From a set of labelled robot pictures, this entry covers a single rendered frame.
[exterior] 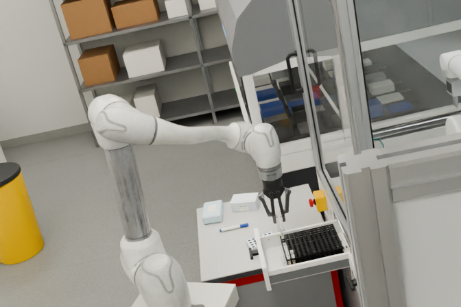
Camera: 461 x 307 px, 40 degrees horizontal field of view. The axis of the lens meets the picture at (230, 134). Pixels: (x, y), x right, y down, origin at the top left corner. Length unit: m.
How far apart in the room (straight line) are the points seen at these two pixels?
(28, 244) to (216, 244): 2.24
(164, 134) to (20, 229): 2.83
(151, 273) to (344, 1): 1.15
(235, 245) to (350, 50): 1.43
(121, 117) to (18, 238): 2.89
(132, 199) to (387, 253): 1.77
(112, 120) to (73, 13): 4.16
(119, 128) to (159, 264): 0.52
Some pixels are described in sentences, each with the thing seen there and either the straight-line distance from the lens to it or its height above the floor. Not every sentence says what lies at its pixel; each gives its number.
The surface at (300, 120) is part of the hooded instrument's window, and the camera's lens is 3.23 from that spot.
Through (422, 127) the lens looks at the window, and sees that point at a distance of 1.85.
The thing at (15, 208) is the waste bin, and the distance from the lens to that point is 4.76.
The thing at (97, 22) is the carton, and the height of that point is 1.19.
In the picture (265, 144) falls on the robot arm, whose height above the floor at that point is 1.36.
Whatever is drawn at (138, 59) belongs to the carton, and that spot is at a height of 0.78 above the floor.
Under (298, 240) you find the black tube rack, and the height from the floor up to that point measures 0.90.
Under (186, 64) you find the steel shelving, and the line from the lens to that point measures 6.19.
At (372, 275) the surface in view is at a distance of 0.64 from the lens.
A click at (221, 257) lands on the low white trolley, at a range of 2.85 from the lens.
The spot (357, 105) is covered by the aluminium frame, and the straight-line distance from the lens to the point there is 1.75.
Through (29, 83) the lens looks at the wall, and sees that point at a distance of 6.95.
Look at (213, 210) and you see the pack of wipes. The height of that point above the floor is 0.81.
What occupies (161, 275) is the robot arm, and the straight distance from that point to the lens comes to 2.27.
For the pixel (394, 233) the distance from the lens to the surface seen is 0.62.
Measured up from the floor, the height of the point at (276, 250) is 0.84.
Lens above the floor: 2.32
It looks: 23 degrees down
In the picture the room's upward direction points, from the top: 13 degrees counter-clockwise
